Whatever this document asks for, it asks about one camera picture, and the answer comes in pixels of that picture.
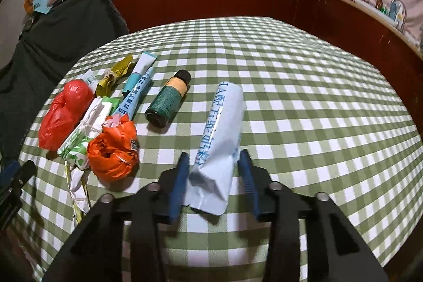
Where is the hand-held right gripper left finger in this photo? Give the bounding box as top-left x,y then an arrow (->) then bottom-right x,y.
43,151 -> 190,282

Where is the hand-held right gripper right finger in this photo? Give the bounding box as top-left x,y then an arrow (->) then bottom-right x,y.
236,148 -> 389,282

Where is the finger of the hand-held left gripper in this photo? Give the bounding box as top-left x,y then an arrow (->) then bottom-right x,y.
0,159 -> 37,231
0,161 -> 21,186

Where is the large white toothpaste tube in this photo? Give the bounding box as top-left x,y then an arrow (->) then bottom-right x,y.
183,81 -> 244,216

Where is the white wrapper strip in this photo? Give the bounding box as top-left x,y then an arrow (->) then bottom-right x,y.
64,161 -> 91,225

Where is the red plastic bag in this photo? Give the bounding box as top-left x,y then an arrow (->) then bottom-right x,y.
38,79 -> 95,151

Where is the orange plastic bag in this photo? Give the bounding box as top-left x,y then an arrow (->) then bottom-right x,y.
87,114 -> 139,182

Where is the white green wrapper bundle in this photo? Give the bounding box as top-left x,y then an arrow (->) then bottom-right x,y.
57,96 -> 119,170

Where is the dark green glass bottle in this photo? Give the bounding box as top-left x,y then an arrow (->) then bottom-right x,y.
145,69 -> 192,128

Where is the blue white printed tube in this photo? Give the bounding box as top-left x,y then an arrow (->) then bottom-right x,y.
117,67 -> 155,121

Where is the white teal tube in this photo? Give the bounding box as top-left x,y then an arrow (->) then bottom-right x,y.
119,51 -> 157,98

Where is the small white green packet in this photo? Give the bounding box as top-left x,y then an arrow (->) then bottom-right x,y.
80,70 -> 100,85

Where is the yellow snack wrapper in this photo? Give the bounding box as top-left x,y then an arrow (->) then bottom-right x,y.
96,55 -> 134,97

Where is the green checkered tablecloth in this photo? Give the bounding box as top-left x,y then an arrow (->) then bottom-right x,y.
16,16 -> 423,282

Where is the dark green cloth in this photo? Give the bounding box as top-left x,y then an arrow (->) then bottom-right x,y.
0,0 -> 129,170

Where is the steel faucet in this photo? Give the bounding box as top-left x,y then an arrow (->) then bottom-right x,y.
390,0 -> 407,31

